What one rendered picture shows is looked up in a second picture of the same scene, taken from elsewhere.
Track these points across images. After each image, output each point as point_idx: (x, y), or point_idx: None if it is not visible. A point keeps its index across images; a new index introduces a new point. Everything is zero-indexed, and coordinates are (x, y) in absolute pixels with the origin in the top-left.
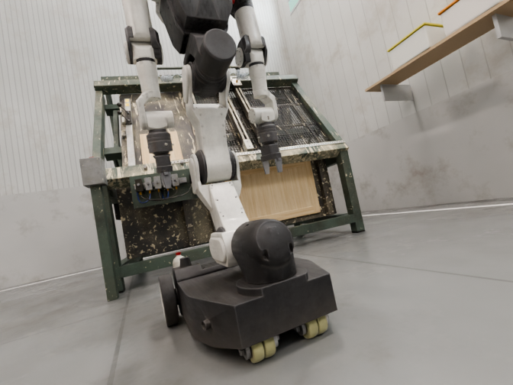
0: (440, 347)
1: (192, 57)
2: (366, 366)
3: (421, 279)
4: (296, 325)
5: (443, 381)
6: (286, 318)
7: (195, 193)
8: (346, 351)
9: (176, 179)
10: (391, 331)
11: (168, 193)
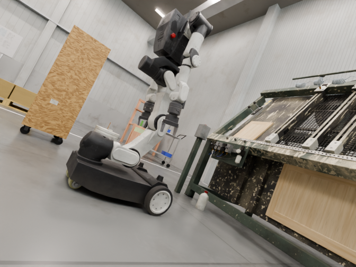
0: (17, 187)
1: (170, 69)
2: (34, 178)
3: (99, 242)
4: (68, 170)
5: (3, 177)
6: (69, 165)
7: (235, 162)
8: (49, 182)
9: (228, 148)
10: (47, 192)
11: (221, 154)
